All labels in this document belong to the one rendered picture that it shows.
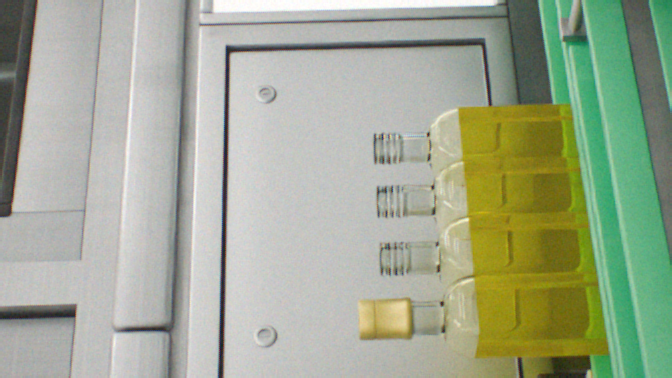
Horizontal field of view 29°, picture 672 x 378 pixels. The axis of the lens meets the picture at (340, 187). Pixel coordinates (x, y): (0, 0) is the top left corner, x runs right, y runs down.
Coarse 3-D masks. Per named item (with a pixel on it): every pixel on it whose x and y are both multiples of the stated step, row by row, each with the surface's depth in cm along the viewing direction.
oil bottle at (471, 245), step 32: (448, 224) 112; (480, 224) 111; (512, 224) 111; (544, 224) 111; (576, 224) 111; (448, 256) 110; (480, 256) 109; (512, 256) 109; (544, 256) 109; (576, 256) 109
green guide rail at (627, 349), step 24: (576, 48) 117; (576, 72) 115; (576, 96) 114; (600, 120) 112; (600, 144) 111; (600, 168) 110; (600, 192) 108; (600, 216) 107; (600, 240) 106; (624, 264) 105; (624, 288) 104; (624, 312) 102; (624, 336) 101; (624, 360) 100
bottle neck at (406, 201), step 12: (384, 192) 114; (396, 192) 114; (408, 192) 114; (420, 192) 114; (384, 204) 114; (396, 204) 114; (408, 204) 114; (420, 204) 114; (384, 216) 115; (396, 216) 115; (408, 216) 115; (420, 216) 115
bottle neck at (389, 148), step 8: (376, 136) 118; (384, 136) 118; (392, 136) 118; (400, 136) 118; (408, 136) 118; (416, 136) 118; (424, 136) 118; (376, 144) 117; (384, 144) 117; (392, 144) 118; (400, 144) 118; (408, 144) 118; (416, 144) 118; (424, 144) 117; (376, 152) 117; (384, 152) 117; (392, 152) 118; (400, 152) 118; (408, 152) 118; (416, 152) 118; (424, 152) 118; (376, 160) 118; (384, 160) 118; (392, 160) 118; (400, 160) 118; (408, 160) 118; (416, 160) 118; (424, 160) 118
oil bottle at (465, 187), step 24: (456, 168) 114; (480, 168) 114; (504, 168) 114; (528, 168) 114; (552, 168) 114; (576, 168) 114; (432, 192) 114; (456, 192) 113; (480, 192) 113; (504, 192) 113; (528, 192) 113; (552, 192) 113; (576, 192) 113; (432, 216) 115; (456, 216) 113
